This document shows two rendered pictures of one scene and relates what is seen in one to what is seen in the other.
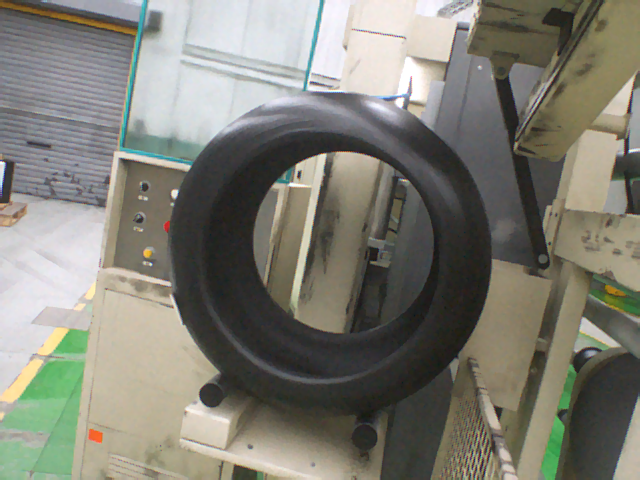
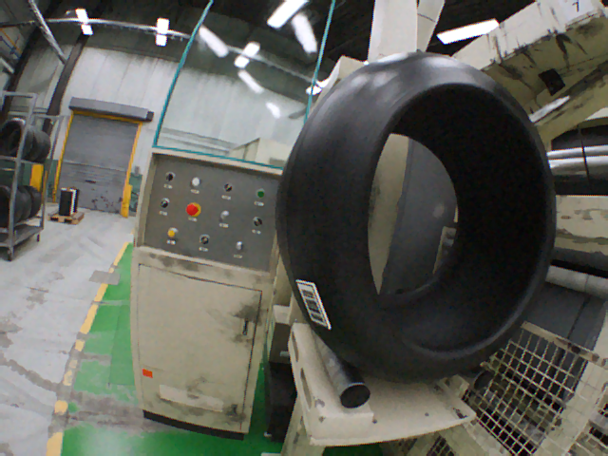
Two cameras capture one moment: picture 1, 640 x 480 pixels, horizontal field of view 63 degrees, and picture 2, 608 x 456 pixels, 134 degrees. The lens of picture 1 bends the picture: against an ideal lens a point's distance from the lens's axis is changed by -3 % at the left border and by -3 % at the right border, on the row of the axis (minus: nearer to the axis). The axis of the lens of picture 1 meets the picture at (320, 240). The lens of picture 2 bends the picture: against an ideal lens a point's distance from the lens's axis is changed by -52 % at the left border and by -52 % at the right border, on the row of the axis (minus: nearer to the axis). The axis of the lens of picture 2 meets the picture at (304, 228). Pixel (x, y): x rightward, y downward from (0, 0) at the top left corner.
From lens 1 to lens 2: 76 cm
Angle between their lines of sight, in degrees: 18
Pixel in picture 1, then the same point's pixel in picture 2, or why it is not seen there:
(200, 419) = (340, 421)
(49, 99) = (97, 158)
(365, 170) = (398, 155)
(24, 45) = (89, 132)
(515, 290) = not seen: hidden behind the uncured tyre
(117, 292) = (148, 267)
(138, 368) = (171, 328)
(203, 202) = (372, 138)
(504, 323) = not seen: hidden behind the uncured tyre
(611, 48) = (596, 99)
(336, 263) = (376, 234)
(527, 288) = not seen: hidden behind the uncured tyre
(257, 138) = (431, 75)
